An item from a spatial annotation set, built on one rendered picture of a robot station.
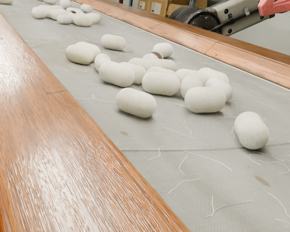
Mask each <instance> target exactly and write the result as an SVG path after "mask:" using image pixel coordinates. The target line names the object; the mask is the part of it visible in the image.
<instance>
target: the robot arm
mask: <svg viewBox="0 0 290 232"><path fill-rule="evenodd" d="M274 1H275V0H260V2H259V4H258V10H259V13H260V15H261V16H268V15H272V14H276V13H281V12H286V11H290V0H278V1H276V2H274Z"/></svg>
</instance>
